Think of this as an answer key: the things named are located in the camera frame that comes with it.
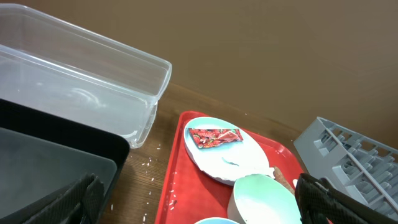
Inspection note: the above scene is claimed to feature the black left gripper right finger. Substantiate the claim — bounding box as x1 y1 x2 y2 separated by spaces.
295 173 397 224

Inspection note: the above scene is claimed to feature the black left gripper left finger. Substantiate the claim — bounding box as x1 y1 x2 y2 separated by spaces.
21 174 104 224

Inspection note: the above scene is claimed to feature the green bowl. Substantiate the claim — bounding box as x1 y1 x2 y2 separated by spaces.
227 174 301 224

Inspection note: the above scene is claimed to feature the light blue bowl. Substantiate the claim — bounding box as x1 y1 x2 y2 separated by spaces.
195 217 239 224

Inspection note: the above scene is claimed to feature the red snack wrapper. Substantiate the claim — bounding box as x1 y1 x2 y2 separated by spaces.
188 128 243 149

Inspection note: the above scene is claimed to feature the grey dishwasher rack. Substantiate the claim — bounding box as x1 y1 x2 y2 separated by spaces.
294 117 397 220

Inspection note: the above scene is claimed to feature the black food waste tray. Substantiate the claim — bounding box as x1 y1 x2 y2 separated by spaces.
1 100 129 223

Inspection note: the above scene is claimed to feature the red serving tray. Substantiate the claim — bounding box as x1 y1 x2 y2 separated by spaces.
155 111 303 224

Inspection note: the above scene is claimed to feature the light blue plate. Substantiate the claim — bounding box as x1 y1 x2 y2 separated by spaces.
183 117 271 172

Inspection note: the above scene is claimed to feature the clear plastic storage bin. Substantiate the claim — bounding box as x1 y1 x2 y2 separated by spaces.
1 3 172 148

